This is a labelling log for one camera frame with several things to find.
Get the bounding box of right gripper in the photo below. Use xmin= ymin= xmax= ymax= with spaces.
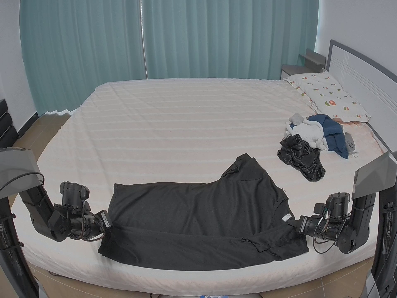
xmin=292 ymin=215 xmax=324 ymax=238

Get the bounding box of black T-shirt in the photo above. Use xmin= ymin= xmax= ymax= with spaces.
xmin=98 ymin=153 xmax=310 ymax=271

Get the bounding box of white printed pillow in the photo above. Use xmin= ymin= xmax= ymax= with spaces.
xmin=283 ymin=72 xmax=372 ymax=124

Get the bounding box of white garment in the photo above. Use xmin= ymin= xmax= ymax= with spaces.
xmin=285 ymin=117 xmax=329 ymax=151

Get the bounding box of grey bedside table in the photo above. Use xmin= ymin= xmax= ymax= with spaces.
xmin=282 ymin=49 xmax=327 ymax=81

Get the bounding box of bed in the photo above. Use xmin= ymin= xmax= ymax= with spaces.
xmin=9 ymin=39 xmax=397 ymax=296

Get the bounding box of grey printed garment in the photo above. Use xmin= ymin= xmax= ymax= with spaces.
xmin=344 ymin=132 xmax=359 ymax=158

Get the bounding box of black chest of drawers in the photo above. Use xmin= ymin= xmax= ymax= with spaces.
xmin=0 ymin=99 xmax=18 ymax=150

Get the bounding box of dark blue garment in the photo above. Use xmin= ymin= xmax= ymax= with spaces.
xmin=306 ymin=114 xmax=349 ymax=160

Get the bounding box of black shiny garment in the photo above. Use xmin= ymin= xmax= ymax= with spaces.
xmin=277 ymin=134 xmax=326 ymax=183

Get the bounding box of black cable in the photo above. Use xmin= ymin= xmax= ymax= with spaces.
xmin=79 ymin=225 xmax=106 ymax=242
xmin=0 ymin=172 xmax=45 ymax=192
xmin=311 ymin=232 xmax=338 ymax=255

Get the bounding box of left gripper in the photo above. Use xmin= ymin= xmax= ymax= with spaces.
xmin=86 ymin=210 xmax=112 ymax=240

